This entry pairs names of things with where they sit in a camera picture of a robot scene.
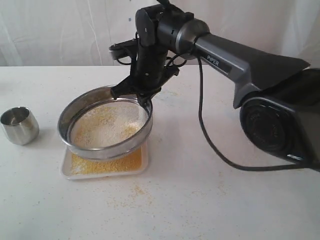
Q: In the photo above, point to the round steel sieve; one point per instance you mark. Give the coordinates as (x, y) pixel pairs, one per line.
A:
(89, 100)

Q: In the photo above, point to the yellow and white grain mix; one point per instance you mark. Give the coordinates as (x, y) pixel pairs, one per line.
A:
(108, 124)

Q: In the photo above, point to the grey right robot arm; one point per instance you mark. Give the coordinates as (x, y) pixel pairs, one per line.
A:
(278, 97)

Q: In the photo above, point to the white square tray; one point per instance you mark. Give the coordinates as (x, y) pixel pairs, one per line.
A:
(66, 167)

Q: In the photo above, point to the small steel cup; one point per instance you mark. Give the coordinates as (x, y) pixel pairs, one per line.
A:
(19, 125)

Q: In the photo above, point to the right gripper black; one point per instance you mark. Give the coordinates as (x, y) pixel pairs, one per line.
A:
(148, 73)

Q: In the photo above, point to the white backdrop curtain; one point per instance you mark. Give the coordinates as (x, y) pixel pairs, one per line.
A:
(79, 32)

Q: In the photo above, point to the yellow millet in tray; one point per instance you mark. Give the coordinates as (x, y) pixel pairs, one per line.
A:
(128, 163)

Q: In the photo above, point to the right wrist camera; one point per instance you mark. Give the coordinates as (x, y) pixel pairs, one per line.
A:
(124, 49)

